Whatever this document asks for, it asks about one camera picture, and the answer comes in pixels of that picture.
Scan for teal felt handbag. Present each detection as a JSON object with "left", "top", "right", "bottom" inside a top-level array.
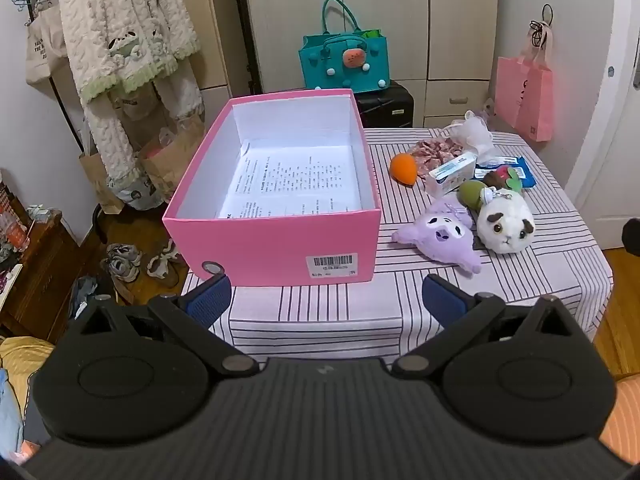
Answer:
[{"left": 298, "top": 0, "right": 391, "bottom": 93}]

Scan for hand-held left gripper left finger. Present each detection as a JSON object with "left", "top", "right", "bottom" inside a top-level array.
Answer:
[{"left": 67, "top": 274, "right": 261, "bottom": 378}]

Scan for yellow cloth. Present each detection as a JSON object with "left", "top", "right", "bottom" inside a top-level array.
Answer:
[{"left": 0, "top": 337, "right": 56, "bottom": 461}]

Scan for orange makeup sponge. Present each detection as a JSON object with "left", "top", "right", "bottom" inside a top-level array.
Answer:
[{"left": 390, "top": 154, "right": 418, "bottom": 186}]

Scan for blue wet wipes packet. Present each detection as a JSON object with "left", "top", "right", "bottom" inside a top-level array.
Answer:
[{"left": 475, "top": 156, "right": 537, "bottom": 188}]

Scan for printed paper sheet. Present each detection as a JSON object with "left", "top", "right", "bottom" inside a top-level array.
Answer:
[{"left": 217, "top": 145, "right": 363, "bottom": 220}]

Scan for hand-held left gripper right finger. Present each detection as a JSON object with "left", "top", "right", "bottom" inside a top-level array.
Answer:
[{"left": 392, "top": 274, "right": 581, "bottom": 379}]

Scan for pink cardboard box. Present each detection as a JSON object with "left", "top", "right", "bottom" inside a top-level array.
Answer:
[{"left": 162, "top": 88, "right": 383, "bottom": 288}]

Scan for pink tote bag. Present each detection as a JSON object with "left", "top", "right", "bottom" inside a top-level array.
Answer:
[{"left": 495, "top": 25, "right": 555, "bottom": 142}]

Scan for white plastic bag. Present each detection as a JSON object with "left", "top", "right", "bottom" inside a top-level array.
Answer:
[{"left": 107, "top": 175, "right": 166, "bottom": 211}]

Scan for blue and white tissue box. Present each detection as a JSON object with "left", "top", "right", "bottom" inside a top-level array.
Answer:
[{"left": 427, "top": 152, "right": 478, "bottom": 198}]

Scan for pink strawberry plush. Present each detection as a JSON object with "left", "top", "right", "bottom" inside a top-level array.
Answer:
[{"left": 482, "top": 165, "right": 523, "bottom": 193}]

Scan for grey sneaker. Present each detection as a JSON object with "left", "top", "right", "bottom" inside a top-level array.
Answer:
[
  {"left": 102, "top": 243, "right": 143, "bottom": 281},
  {"left": 146, "top": 240, "right": 186, "bottom": 278}
]

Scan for plain brown paper bag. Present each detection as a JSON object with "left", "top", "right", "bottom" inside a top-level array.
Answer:
[{"left": 78, "top": 150, "right": 126, "bottom": 213}]

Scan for beige canvas tote bag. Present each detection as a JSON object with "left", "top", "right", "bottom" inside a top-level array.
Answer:
[{"left": 25, "top": 5, "right": 68, "bottom": 86}]

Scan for pink floral fabric cap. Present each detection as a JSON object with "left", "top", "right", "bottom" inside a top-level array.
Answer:
[{"left": 406, "top": 139, "right": 468, "bottom": 192}]

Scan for white cat plush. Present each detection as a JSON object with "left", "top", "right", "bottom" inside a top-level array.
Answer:
[{"left": 476, "top": 192, "right": 536, "bottom": 253}]

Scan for cream and green fleece pajamas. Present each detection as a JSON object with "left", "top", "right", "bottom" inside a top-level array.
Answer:
[{"left": 57, "top": 0, "right": 206, "bottom": 196}]

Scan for white door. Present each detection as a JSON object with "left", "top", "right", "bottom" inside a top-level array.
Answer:
[{"left": 565, "top": 0, "right": 640, "bottom": 251}]

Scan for orange cloth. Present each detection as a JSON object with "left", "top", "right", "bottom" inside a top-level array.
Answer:
[{"left": 597, "top": 374, "right": 640, "bottom": 463}]

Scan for green round plush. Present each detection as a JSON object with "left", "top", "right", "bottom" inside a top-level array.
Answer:
[{"left": 457, "top": 180, "right": 493, "bottom": 211}]

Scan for purple plush toy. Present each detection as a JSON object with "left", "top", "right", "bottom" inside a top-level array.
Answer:
[{"left": 391, "top": 197, "right": 482, "bottom": 276}]

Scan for brown paper bag green label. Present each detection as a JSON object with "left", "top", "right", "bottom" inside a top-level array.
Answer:
[{"left": 137, "top": 120, "right": 206, "bottom": 206}]

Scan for black coat rack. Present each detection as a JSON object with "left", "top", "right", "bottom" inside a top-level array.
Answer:
[{"left": 32, "top": 0, "right": 111, "bottom": 248}]

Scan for wooden cabinet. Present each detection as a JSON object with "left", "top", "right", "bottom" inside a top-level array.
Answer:
[{"left": 0, "top": 180, "right": 96, "bottom": 341}]

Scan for black suitcase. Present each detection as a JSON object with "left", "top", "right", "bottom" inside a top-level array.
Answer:
[{"left": 354, "top": 80, "right": 416, "bottom": 130}]

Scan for beige wardrobe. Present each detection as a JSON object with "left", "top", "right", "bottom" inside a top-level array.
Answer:
[{"left": 200, "top": 0, "right": 501, "bottom": 131}]

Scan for black hair ties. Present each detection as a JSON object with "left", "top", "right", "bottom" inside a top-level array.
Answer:
[{"left": 529, "top": 4, "right": 555, "bottom": 46}]

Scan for white mesh bath pouf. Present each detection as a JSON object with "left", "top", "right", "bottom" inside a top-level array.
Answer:
[{"left": 452, "top": 110, "right": 496, "bottom": 158}]

